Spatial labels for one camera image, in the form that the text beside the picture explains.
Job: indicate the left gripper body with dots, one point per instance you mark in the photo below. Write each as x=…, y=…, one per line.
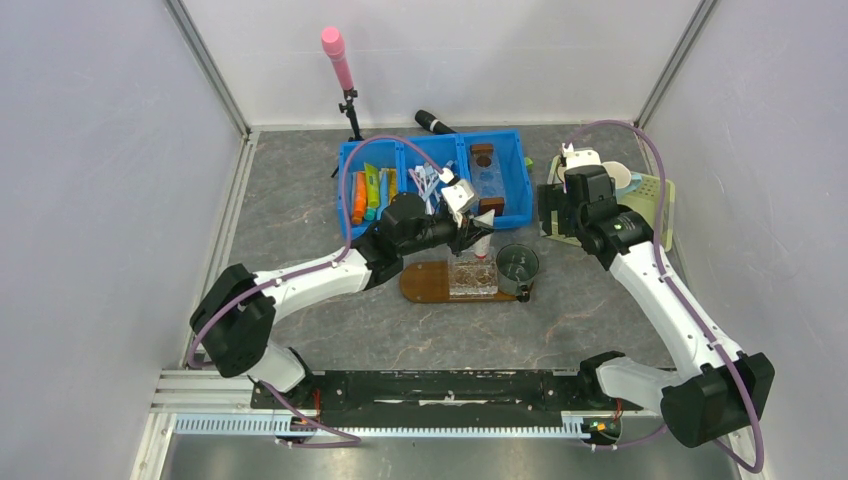
x=437, y=230

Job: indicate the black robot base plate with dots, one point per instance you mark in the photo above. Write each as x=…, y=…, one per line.
x=447, y=398

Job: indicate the clear acrylic toothbrush holder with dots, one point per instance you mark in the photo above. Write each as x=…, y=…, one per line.
x=470, y=277

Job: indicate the orange toothpaste tube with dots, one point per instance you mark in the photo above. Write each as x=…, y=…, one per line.
x=359, y=197

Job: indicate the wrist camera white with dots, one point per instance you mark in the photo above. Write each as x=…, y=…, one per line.
x=572, y=158
x=457, y=192

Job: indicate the dark green enamel mug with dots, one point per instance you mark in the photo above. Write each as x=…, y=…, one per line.
x=517, y=267

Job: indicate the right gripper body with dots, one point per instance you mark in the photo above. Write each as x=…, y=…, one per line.
x=579, y=222

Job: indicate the white toothbrush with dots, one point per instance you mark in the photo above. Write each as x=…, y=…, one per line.
x=420, y=176

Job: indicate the white cable duct strip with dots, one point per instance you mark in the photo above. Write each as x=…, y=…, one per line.
x=284, y=425

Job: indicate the green toothpaste tube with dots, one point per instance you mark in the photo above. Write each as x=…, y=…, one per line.
x=372, y=187

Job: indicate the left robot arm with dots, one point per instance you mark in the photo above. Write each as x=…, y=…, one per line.
x=234, y=320

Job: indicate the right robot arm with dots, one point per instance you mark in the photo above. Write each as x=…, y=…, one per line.
x=715, y=388

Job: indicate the blue three-compartment bin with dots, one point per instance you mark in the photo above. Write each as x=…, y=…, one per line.
x=388, y=154

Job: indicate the acrylic holder with wood ends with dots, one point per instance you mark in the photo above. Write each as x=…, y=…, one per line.
x=487, y=179

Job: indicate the white toothpaste tube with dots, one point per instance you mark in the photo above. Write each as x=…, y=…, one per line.
x=485, y=222

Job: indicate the light blue mug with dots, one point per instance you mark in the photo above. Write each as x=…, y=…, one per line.
x=625, y=181

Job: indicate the pink microphone on stand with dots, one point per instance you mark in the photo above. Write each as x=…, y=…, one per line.
x=334, y=47

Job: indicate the oval wooden tray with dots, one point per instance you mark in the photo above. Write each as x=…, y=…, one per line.
x=428, y=283

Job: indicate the black microphone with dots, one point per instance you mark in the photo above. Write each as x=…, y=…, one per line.
x=431, y=123

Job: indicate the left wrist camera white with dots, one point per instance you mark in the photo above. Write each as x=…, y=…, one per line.
x=457, y=192

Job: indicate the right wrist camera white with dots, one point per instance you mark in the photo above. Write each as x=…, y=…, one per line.
x=572, y=158

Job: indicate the light blue toothbrush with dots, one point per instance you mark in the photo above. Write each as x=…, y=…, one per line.
x=435, y=180

